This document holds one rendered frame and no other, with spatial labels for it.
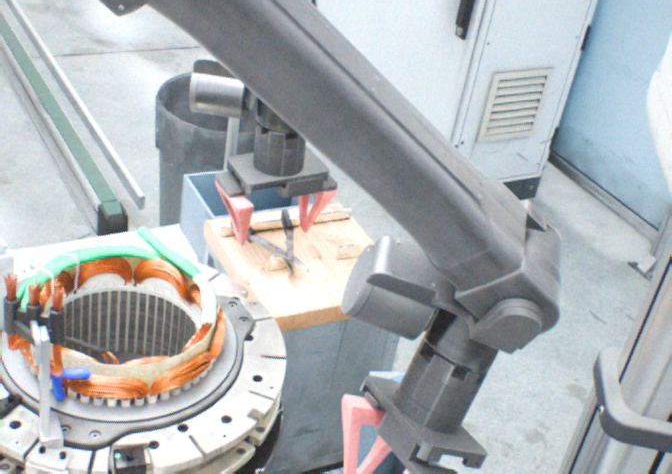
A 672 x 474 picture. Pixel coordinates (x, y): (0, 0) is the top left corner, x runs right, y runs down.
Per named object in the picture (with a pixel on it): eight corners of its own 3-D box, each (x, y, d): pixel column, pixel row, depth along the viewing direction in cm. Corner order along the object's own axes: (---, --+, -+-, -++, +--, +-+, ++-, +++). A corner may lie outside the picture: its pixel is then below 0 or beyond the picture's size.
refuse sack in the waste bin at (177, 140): (129, 183, 283) (134, 74, 264) (248, 167, 302) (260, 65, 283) (177, 256, 256) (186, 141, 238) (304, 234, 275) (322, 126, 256)
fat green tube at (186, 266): (134, 241, 99) (135, 226, 98) (170, 235, 101) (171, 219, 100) (193, 327, 89) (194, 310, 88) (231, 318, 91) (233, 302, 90)
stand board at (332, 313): (202, 235, 120) (204, 219, 118) (336, 216, 128) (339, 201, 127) (266, 335, 105) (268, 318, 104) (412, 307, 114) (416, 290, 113)
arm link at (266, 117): (308, 86, 100) (316, 64, 105) (243, 75, 100) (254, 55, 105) (302, 144, 103) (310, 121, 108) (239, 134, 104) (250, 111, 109)
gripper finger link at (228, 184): (211, 231, 113) (214, 162, 108) (266, 220, 117) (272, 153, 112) (233, 262, 109) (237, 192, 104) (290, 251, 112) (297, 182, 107)
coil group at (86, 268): (69, 291, 97) (69, 257, 94) (128, 279, 100) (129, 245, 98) (75, 301, 95) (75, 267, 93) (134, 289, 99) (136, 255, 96)
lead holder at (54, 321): (2, 328, 78) (1, 295, 76) (52, 317, 80) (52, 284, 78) (15, 357, 75) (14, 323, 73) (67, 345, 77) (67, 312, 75)
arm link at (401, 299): (553, 325, 65) (556, 231, 70) (401, 262, 63) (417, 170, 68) (467, 399, 74) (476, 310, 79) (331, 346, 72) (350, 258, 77)
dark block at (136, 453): (112, 462, 82) (112, 444, 81) (142, 458, 83) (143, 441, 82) (115, 481, 80) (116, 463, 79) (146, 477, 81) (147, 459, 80)
